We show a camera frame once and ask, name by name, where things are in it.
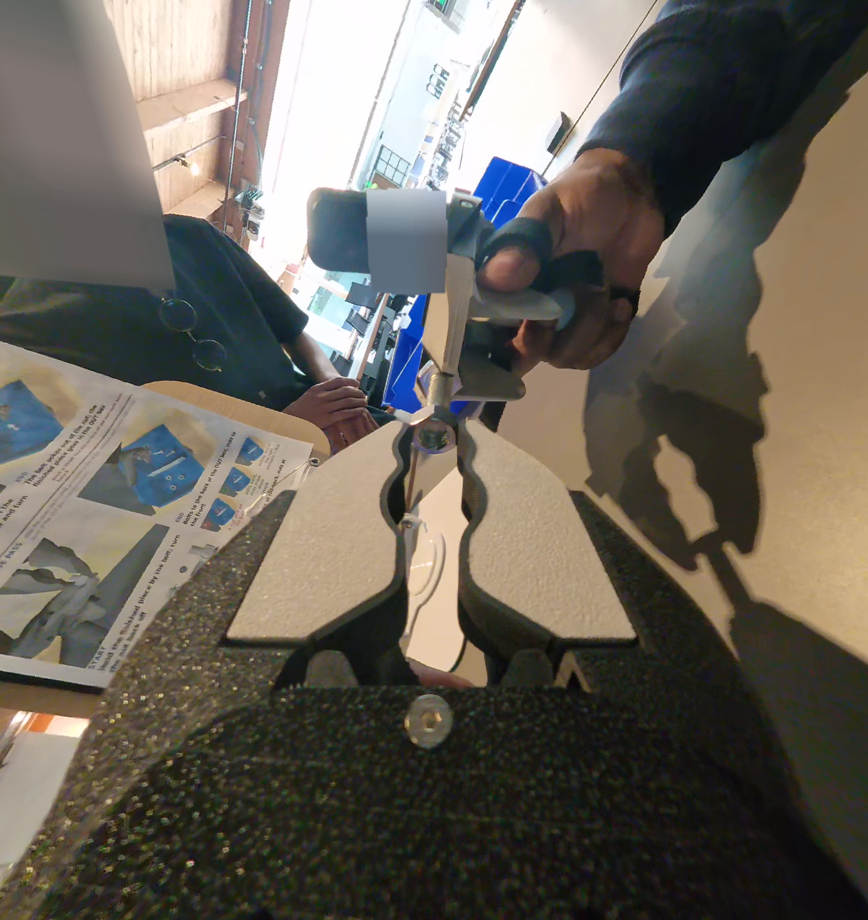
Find steel hex bolt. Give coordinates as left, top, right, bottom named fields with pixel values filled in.
left=425, top=370, right=453, bottom=448

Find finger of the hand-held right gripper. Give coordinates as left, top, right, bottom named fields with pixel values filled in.
left=454, top=327, right=528, bottom=405
left=421, top=253, right=476, bottom=380

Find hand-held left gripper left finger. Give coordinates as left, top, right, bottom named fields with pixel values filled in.
left=226, top=420, right=410, bottom=645

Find person's right hand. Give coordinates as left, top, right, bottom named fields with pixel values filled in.
left=475, top=149, right=666, bottom=372

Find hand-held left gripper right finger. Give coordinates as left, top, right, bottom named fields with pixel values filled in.
left=457, top=420, right=638, bottom=644

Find person's right forearm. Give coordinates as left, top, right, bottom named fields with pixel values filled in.
left=576, top=0, right=868, bottom=240

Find printed instruction sign board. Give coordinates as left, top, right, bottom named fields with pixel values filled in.
left=0, top=332, right=332, bottom=720

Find long blue plastic bin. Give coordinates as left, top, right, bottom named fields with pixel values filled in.
left=382, top=156, right=551, bottom=419

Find round eyeglasses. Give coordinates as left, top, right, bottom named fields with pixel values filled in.
left=157, top=296, right=228, bottom=373

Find steel hex nut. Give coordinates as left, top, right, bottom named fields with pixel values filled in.
left=412, top=419, right=458, bottom=456

